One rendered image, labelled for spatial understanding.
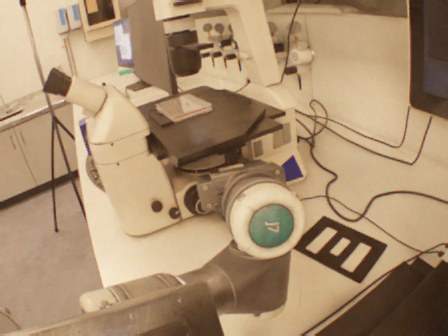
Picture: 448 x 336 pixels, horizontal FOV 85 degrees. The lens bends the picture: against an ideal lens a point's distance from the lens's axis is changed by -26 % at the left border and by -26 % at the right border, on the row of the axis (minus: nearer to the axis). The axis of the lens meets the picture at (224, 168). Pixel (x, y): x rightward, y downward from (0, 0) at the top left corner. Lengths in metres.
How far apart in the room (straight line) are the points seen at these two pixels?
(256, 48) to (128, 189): 0.41
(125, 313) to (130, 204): 0.41
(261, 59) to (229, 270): 0.51
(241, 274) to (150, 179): 0.32
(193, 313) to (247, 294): 0.11
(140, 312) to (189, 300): 0.04
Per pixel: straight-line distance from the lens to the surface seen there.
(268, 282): 0.38
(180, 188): 0.66
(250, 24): 0.71
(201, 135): 0.54
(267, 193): 0.32
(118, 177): 0.60
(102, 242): 0.71
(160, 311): 0.25
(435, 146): 0.91
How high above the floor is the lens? 1.17
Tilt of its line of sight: 29 degrees down
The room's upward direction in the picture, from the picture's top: 10 degrees counter-clockwise
